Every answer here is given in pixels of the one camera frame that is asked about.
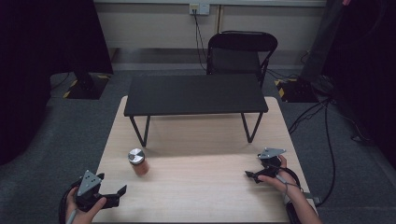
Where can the white wall socket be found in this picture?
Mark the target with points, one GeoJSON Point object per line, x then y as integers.
{"type": "Point", "coordinates": [199, 9]}

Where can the dark curtain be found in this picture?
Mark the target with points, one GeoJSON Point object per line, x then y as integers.
{"type": "Point", "coordinates": [364, 68]}
{"type": "Point", "coordinates": [40, 68]}

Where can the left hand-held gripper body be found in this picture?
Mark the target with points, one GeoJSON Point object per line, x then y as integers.
{"type": "Point", "coordinates": [88, 186]}

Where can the black stand base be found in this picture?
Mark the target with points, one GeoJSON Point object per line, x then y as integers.
{"type": "Point", "coordinates": [295, 90]}
{"type": "Point", "coordinates": [85, 85]}

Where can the black folding chair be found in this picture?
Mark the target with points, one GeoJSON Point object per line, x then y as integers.
{"type": "Point", "coordinates": [236, 56]}

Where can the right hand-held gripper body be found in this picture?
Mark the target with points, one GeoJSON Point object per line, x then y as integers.
{"type": "Point", "coordinates": [270, 161]}

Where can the orange jar with silver lid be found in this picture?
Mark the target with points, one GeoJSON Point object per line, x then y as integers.
{"type": "Point", "coordinates": [138, 163]}

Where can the person's left hand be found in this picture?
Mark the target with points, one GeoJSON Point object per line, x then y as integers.
{"type": "Point", "coordinates": [84, 214]}

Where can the black low shelf table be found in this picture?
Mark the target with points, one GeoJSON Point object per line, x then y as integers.
{"type": "Point", "coordinates": [196, 93]}

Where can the person's right hand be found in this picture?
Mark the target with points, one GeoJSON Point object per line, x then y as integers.
{"type": "Point", "coordinates": [281, 183]}

